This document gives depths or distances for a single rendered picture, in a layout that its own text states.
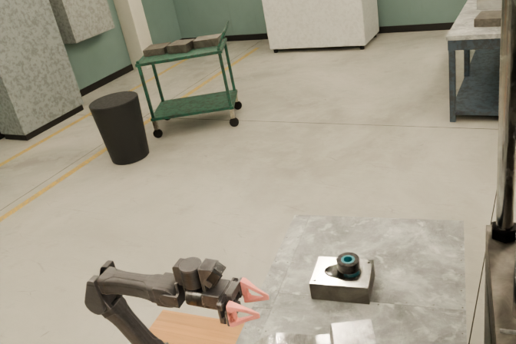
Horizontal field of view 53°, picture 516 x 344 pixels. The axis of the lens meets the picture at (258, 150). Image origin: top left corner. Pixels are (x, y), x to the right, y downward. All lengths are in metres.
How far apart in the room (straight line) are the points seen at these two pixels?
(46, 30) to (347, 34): 3.95
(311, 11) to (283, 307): 6.07
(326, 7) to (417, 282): 5.91
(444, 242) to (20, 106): 5.52
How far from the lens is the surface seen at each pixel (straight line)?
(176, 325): 1.92
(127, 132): 5.09
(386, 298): 1.86
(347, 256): 1.87
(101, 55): 8.36
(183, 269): 1.30
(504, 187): 2.03
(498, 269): 2.02
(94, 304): 1.55
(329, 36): 7.57
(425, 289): 1.89
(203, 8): 9.47
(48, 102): 7.00
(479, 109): 4.97
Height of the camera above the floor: 2.05
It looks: 25 degrees down
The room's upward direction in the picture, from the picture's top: 11 degrees counter-clockwise
